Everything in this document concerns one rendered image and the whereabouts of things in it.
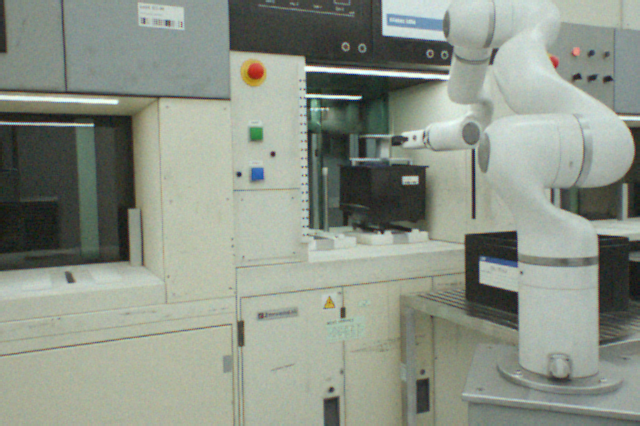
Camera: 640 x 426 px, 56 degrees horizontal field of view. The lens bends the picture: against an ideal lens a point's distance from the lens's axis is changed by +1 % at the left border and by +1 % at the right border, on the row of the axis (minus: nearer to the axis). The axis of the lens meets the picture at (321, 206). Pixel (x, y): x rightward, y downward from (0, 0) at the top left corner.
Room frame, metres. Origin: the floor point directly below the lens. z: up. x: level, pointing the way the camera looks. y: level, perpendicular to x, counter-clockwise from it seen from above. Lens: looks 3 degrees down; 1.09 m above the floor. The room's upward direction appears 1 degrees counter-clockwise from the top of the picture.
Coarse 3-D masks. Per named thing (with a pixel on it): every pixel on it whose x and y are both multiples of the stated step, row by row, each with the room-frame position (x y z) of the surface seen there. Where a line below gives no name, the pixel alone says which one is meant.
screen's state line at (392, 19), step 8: (392, 16) 1.64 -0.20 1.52; (400, 16) 1.65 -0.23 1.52; (408, 16) 1.67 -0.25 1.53; (392, 24) 1.64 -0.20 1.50; (400, 24) 1.65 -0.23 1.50; (408, 24) 1.67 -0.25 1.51; (416, 24) 1.68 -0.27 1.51; (424, 24) 1.69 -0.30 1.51; (432, 24) 1.70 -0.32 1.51; (440, 24) 1.71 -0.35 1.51
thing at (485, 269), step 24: (480, 240) 1.48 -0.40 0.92; (504, 240) 1.40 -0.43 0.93; (600, 240) 1.36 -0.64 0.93; (624, 240) 1.39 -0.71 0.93; (480, 264) 1.48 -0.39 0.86; (504, 264) 1.40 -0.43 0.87; (600, 264) 1.36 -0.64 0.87; (624, 264) 1.39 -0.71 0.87; (480, 288) 1.48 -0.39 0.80; (504, 288) 1.40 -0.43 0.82; (600, 288) 1.36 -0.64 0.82; (624, 288) 1.39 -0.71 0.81; (600, 312) 1.36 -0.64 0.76
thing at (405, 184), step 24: (384, 144) 1.96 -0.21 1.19; (360, 168) 1.90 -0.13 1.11; (384, 168) 1.87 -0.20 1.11; (408, 168) 1.91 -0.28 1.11; (360, 192) 1.90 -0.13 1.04; (384, 192) 1.87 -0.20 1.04; (408, 192) 1.91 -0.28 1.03; (360, 216) 1.95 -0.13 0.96; (384, 216) 1.88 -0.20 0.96; (408, 216) 1.92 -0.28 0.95
